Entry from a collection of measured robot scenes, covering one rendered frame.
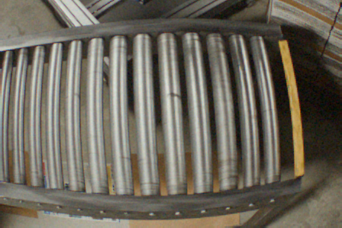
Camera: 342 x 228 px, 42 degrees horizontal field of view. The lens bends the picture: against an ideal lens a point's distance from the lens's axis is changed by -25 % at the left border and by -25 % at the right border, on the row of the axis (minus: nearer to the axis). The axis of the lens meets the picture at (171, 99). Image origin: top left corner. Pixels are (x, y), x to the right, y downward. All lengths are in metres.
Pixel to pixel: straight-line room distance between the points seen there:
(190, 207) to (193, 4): 1.16
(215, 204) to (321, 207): 1.05
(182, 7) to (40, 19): 0.77
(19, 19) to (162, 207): 1.60
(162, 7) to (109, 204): 1.17
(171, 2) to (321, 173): 1.05
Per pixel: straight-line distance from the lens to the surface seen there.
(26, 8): 2.68
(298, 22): 2.00
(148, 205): 1.31
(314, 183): 2.29
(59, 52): 1.50
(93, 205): 1.31
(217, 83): 1.45
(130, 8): 2.28
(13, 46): 1.56
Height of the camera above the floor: 2.07
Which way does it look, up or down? 64 degrees down
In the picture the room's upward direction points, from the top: 7 degrees clockwise
